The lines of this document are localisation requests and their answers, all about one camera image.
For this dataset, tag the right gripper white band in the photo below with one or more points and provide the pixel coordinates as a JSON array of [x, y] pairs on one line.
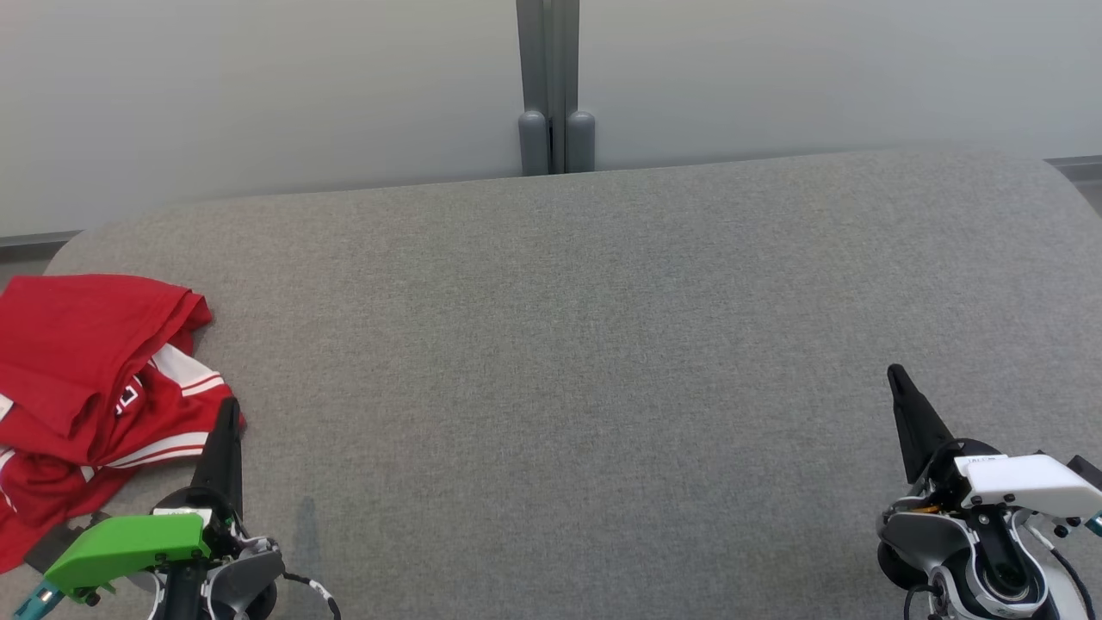
[[1024, 482]]

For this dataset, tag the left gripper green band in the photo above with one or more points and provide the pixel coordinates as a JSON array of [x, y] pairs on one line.
[[129, 542]]

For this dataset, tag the red jersey with white stripes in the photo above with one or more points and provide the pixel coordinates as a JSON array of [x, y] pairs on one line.
[[172, 413]]

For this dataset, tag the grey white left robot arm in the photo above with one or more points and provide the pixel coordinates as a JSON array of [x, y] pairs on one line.
[[250, 573]]

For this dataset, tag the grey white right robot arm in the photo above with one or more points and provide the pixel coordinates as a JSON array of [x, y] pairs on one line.
[[930, 534]]

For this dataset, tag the grey fabric sofa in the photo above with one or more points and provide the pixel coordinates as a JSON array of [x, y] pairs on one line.
[[560, 344]]

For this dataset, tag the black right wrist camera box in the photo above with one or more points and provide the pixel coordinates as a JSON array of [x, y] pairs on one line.
[[1086, 472]]

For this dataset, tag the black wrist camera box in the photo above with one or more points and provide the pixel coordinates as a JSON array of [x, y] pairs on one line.
[[1086, 472], [56, 544]]

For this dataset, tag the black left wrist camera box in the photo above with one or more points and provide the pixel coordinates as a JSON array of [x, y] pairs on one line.
[[56, 544]]

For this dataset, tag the grey partition base rail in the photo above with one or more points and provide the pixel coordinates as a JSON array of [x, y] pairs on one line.
[[1076, 168], [34, 241]]

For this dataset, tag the grey partition post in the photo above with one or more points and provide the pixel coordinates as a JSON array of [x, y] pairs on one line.
[[534, 86]]

